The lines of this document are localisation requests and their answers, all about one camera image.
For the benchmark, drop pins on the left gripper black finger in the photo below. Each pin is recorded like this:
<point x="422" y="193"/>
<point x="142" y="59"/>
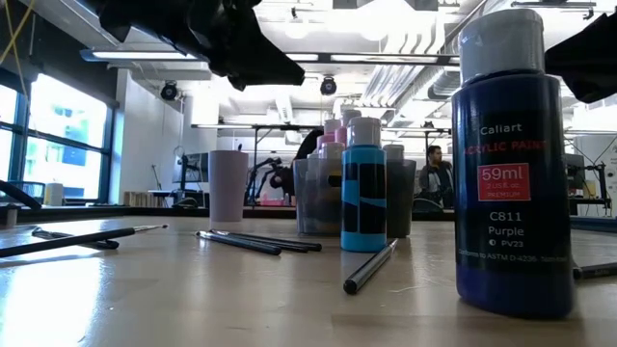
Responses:
<point x="246" y="53"/>

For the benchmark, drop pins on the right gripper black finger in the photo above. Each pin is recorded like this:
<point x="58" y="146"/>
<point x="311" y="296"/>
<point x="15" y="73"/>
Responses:
<point x="593" y="62"/>

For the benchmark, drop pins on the small light blue paint bottle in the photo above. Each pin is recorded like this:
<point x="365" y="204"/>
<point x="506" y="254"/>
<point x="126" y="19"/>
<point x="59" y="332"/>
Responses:
<point x="364" y="154"/>

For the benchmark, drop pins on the small green paint bottle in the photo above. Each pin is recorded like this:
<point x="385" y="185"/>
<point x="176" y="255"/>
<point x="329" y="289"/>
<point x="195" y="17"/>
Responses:
<point x="394" y="152"/>

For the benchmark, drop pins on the small dark blue paint bottle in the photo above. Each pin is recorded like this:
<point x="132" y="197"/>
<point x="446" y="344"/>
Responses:
<point x="511" y="289"/>

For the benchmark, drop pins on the black background robot arm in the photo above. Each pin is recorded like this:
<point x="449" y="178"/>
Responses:
<point x="277" y="180"/>

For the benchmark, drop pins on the black equipment stand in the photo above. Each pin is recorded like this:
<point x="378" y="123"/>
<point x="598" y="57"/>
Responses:
<point x="601" y="188"/>

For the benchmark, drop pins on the black background monitor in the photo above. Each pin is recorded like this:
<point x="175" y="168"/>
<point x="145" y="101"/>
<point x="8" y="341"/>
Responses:
<point x="193" y="168"/>

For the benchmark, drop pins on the lilac plastic cup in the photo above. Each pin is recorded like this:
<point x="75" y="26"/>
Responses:
<point x="227" y="185"/>

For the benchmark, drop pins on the pink background tray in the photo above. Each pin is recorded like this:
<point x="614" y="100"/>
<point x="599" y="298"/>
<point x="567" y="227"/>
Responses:
<point x="272" y="203"/>

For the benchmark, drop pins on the translucent grey plastic bin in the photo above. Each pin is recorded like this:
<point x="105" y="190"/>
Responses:
<point x="313" y="202"/>

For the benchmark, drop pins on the light wooden blocks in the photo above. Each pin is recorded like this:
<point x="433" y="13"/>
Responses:
<point x="137" y="198"/>

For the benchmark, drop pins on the person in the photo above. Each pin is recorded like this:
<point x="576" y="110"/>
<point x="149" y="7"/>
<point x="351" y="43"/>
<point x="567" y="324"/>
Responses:
<point x="436" y="178"/>

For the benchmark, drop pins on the white canister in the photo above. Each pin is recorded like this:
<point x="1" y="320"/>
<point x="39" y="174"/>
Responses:
<point x="54" y="194"/>

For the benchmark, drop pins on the black markers at right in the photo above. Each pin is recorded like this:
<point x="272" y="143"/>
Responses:
<point x="598" y="270"/>

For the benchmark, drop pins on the black round ceiling camera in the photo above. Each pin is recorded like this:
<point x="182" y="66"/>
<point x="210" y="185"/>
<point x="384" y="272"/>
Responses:
<point x="169" y="90"/>
<point x="328" y="86"/>

